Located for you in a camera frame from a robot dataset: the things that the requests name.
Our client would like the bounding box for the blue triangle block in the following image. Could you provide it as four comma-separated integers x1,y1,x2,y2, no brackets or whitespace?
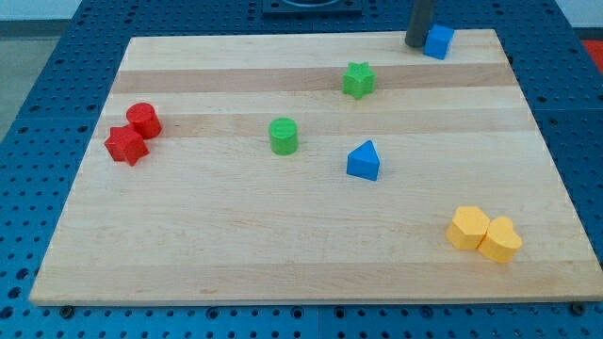
346,140,381,181

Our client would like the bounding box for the wooden board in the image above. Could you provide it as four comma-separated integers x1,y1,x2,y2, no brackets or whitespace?
30,29,602,306

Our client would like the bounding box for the green cylinder block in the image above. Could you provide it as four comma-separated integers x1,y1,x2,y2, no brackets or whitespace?
269,118,298,155

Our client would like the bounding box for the green star block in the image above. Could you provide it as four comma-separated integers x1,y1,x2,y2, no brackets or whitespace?
342,62,376,100

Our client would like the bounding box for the red cylinder block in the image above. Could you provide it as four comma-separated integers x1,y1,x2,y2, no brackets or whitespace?
126,103,162,139

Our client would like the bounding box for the yellow hexagon block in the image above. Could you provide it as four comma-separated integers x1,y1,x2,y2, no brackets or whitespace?
446,206,490,250

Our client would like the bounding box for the red star block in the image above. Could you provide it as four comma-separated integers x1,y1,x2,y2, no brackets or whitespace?
105,124,150,167

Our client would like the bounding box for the blue cube block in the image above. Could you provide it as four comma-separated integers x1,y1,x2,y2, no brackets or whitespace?
423,24,455,60

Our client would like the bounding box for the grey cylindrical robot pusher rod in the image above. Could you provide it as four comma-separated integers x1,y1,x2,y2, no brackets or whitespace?
404,0,436,48

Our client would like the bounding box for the yellow heart block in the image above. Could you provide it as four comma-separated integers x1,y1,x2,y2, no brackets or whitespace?
478,217,523,264

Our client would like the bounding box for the dark robot base mount plate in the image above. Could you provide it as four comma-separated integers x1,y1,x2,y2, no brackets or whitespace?
262,0,364,15

